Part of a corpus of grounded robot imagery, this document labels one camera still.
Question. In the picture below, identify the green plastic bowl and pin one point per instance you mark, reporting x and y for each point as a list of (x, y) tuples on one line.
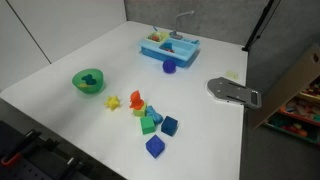
[(97, 85)]

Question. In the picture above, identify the blue toy sink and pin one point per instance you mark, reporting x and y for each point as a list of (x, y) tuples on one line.
[(156, 55)]

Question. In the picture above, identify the dark blue cube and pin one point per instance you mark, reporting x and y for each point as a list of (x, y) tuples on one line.
[(169, 126)]

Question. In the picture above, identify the orange toy figure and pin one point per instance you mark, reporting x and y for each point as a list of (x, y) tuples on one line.
[(136, 99)]

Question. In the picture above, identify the black pole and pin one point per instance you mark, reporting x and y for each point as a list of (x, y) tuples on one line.
[(258, 28)]

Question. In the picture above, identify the bright blue cube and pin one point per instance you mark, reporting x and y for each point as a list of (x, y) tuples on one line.
[(155, 146)]

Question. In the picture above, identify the yellow toy piece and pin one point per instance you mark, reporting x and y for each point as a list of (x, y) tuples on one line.
[(83, 85)]

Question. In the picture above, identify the blue toy cup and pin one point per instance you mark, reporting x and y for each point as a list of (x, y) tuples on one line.
[(167, 46)]

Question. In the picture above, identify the light blue toy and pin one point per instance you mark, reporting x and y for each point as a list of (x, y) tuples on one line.
[(154, 115)]

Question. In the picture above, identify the orange toy food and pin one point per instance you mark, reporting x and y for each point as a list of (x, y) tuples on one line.
[(154, 38)]

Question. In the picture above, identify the yellow spiky toy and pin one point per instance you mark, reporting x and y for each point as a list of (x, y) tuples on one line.
[(112, 103)]

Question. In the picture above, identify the grey toy faucet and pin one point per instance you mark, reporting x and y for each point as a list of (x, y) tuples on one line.
[(175, 33)]

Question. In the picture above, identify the lime green basket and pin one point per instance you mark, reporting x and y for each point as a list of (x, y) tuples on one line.
[(164, 35)]

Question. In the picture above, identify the grey metal mount plate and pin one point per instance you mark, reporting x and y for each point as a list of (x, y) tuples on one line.
[(221, 87)]

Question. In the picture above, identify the green cube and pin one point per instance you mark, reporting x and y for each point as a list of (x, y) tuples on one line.
[(147, 125)]

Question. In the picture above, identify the toy shelf with bins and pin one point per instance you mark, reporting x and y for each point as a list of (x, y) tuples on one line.
[(300, 117)]

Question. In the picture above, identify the black equipment rig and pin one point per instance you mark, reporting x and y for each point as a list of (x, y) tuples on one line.
[(40, 163)]

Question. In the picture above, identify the purple blue ball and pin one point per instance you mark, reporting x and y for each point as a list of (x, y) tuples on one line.
[(169, 66)]

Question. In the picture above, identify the lime green block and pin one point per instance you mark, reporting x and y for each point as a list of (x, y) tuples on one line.
[(140, 112)]

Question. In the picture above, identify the small pale yellow piece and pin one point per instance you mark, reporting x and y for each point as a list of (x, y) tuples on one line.
[(232, 74)]

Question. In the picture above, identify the dark green toy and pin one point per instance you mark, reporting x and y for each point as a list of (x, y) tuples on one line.
[(88, 79)]

